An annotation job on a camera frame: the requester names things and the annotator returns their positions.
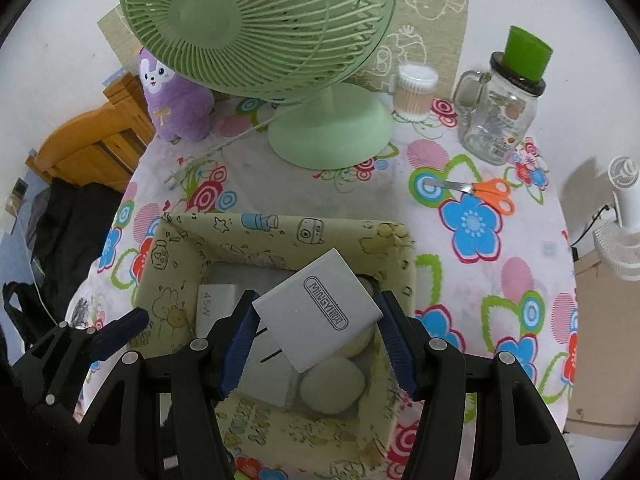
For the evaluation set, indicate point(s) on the white rectangular adapter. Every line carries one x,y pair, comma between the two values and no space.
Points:
270,375

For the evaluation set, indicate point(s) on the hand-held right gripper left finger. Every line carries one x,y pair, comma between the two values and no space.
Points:
237,350

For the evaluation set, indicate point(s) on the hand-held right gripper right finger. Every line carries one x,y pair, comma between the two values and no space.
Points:
400,350

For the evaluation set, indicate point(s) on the round white puff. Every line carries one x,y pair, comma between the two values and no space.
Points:
330,385

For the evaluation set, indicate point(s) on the clear cotton swab container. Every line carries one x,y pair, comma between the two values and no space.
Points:
415,100

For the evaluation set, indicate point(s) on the white flat charger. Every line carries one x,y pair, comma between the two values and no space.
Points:
212,305

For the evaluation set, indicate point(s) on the white charger with outlined label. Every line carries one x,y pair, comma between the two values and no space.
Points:
310,320

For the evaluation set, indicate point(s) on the white clip fan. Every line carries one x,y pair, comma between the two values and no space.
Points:
620,240

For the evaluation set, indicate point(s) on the floral tablecloth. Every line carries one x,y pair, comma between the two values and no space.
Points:
500,310

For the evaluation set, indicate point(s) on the green plastic cup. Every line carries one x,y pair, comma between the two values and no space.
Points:
527,55

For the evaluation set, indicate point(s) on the glass mug jar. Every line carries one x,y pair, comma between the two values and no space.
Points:
492,125

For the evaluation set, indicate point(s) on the black bag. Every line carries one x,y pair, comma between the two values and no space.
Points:
75,220

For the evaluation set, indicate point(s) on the cardboard box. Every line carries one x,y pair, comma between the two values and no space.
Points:
605,350

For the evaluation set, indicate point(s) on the purple plush toy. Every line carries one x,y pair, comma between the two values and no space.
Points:
175,110

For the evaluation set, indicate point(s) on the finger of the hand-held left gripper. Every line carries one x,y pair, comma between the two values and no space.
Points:
120,332

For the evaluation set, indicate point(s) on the green desk fan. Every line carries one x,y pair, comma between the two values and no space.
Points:
330,130

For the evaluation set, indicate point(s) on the cartoon print fabric storage box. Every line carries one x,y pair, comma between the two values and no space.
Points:
280,232

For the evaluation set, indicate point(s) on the wooden furniture frame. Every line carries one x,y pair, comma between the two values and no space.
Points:
85,145

